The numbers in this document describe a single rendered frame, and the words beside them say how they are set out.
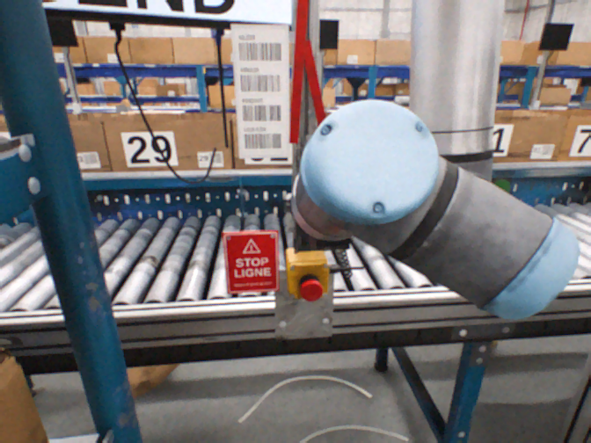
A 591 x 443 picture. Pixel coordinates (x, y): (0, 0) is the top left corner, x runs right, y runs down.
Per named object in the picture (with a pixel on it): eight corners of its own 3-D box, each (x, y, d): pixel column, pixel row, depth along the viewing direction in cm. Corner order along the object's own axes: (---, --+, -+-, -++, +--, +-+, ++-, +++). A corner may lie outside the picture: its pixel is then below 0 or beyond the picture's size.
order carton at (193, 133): (112, 174, 117) (100, 120, 111) (139, 156, 144) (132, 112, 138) (233, 172, 121) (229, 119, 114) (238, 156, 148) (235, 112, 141)
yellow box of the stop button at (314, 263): (289, 306, 62) (289, 269, 59) (286, 279, 70) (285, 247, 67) (371, 301, 63) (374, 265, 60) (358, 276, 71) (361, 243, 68)
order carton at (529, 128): (454, 166, 128) (462, 117, 122) (419, 151, 155) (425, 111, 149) (556, 163, 132) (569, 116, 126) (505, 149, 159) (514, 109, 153)
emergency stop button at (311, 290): (300, 305, 59) (300, 284, 58) (297, 290, 63) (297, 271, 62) (324, 303, 60) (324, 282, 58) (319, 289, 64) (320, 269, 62)
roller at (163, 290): (143, 301, 71) (168, 308, 73) (189, 212, 119) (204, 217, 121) (136, 320, 73) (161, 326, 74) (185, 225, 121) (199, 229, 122)
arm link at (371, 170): (415, 251, 23) (281, 176, 23) (362, 259, 35) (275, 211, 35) (474, 133, 25) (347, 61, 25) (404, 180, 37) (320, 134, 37)
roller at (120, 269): (88, 303, 70) (104, 322, 72) (156, 213, 118) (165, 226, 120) (66, 314, 71) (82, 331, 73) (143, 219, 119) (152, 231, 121)
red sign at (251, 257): (227, 294, 68) (222, 233, 63) (227, 292, 69) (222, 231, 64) (310, 289, 70) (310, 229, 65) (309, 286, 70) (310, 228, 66)
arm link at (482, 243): (543, 209, 34) (430, 146, 34) (626, 258, 24) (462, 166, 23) (479, 283, 38) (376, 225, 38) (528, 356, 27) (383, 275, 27)
